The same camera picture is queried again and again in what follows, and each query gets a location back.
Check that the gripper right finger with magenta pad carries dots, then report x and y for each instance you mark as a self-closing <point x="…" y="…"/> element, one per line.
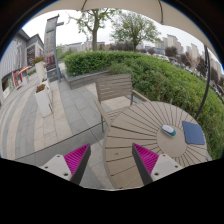
<point x="152" y="166"/>

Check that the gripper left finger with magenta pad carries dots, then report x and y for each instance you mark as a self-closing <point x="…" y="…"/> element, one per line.
<point x="70" y="167"/>

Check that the white and teal computer mouse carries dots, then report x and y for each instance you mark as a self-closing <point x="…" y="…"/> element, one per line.
<point x="168" y="130"/>

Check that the blue mouse pad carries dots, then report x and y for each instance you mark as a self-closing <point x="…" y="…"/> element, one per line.
<point x="193" y="133"/>

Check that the round slatted wooden table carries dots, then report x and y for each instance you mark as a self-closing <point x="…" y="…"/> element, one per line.
<point x="141" y="124"/>

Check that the near white flower planter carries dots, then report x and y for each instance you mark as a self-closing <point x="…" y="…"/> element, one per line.
<point x="43" y="100"/>

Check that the white flower planter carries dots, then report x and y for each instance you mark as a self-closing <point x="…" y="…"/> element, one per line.
<point x="43" y="100"/>
<point x="38" y="62"/>

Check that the wooden slatted chair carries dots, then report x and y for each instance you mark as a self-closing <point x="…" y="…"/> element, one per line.
<point x="111" y="87"/>

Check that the green hedge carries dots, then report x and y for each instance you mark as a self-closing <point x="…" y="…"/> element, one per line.
<point x="159" y="80"/>

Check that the far white flower planter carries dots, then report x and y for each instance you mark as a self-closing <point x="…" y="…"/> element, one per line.
<point x="38" y="62"/>

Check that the grey storefront building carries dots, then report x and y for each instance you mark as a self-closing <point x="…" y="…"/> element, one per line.
<point x="19" y="54"/>

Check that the right tree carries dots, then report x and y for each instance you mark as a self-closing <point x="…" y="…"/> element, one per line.
<point x="134" y="28"/>

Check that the tree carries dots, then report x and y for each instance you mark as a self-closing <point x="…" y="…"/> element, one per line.
<point x="90" y="21"/>
<point x="134" y="28"/>

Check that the tall grey sign pylon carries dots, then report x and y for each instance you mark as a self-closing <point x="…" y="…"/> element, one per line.
<point x="50" y="53"/>

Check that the left tree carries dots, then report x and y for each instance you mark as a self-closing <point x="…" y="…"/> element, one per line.
<point x="90" y="21"/>

